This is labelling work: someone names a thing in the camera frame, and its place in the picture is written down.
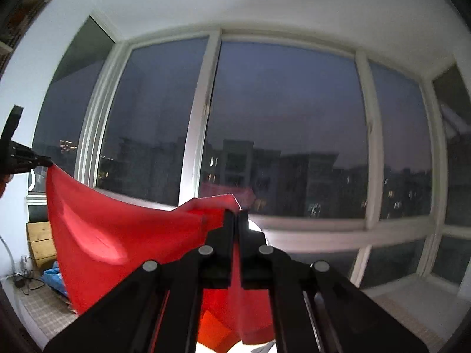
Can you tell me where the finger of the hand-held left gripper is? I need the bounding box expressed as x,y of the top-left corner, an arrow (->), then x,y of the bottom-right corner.
12,159 -> 52,173
11,141 -> 54,166

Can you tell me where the black cable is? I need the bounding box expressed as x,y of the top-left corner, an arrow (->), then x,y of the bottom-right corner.
13,268 -> 47,295

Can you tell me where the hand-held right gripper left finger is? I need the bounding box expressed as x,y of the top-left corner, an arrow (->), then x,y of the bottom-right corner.
44,209 -> 236,353

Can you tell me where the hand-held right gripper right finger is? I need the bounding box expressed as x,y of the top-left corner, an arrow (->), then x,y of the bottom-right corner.
238,209 -> 430,353

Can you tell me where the blue cloth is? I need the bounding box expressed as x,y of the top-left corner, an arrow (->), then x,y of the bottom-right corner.
42,261 -> 69,298

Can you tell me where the pink shirt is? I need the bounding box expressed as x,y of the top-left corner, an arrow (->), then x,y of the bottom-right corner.
46,164 -> 276,353

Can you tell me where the white window frame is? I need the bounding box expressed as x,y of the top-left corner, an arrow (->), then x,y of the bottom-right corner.
31,11 -> 471,295

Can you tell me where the white cable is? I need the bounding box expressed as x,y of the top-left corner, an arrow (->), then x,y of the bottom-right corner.
0,233 -> 18,278

